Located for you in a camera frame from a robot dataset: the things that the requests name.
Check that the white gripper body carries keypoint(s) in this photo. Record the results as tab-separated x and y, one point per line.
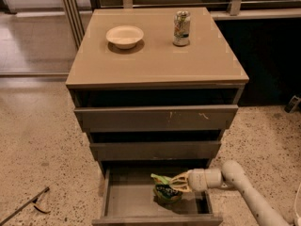
197	180

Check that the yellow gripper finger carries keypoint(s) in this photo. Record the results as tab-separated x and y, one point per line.
181	187
181	178

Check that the green rice chip bag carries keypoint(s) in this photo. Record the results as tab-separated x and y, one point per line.
163	191

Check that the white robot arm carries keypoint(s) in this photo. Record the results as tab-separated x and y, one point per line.
230	174

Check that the grey middle drawer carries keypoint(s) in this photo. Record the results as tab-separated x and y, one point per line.
155	150

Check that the grey open bottom drawer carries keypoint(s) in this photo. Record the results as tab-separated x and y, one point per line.
129	200

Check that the grey top drawer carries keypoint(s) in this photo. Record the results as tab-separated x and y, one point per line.
156	118

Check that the grey drawer cabinet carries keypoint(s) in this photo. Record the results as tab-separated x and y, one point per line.
155	73

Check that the dark device on floor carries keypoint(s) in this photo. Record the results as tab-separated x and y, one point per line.
292	104

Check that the dark stick on floor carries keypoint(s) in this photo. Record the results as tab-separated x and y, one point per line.
32	202

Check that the white paper bowl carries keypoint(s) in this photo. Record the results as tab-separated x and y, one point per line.
125	36

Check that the white soda can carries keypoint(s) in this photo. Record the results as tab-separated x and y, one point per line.
181	28

